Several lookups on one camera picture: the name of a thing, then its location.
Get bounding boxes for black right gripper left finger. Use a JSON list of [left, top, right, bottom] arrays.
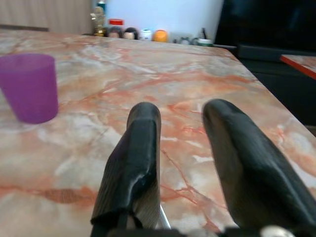
[[90, 102, 162, 230]]

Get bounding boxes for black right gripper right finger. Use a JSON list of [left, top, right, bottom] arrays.
[[202, 99, 316, 230]]

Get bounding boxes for black TV console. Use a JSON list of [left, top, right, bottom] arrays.
[[213, 43, 316, 125]]

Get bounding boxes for orange round toy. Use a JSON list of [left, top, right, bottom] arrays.
[[152, 29, 169, 42]]

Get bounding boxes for black haired doll head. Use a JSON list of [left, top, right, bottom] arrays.
[[123, 27, 139, 40]]

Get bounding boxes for small grey figurine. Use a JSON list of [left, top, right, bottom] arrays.
[[172, 36, 198, 45]]

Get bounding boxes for purple plastic cup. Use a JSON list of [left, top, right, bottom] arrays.
[[0, 53, 59, 124]]

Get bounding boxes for gold trophy figure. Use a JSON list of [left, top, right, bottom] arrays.
[[90, 6, 107, 37]]

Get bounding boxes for black television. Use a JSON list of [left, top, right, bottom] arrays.
[[214, 0, 316, 47]]

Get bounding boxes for light wooden cabinet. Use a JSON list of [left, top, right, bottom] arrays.
[[0, 0, 93, 35]]

